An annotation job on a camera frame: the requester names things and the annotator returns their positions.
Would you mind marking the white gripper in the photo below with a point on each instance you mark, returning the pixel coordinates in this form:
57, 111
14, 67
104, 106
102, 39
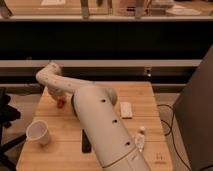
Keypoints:
57, 94

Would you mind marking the red pepper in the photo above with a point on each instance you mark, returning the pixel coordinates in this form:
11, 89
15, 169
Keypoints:
61, 103

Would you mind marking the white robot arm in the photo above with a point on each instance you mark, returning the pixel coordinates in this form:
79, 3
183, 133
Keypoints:
114, 147

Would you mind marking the white paper cup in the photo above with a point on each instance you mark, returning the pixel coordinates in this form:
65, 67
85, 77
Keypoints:
38, 132

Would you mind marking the black flat bar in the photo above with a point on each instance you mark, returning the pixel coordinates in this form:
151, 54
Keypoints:
86, 145

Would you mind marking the beige sponge block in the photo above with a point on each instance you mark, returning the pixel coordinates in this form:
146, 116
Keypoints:
126, 110

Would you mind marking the dark panel right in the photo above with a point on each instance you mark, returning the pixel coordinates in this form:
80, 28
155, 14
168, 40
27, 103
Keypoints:
194, 113

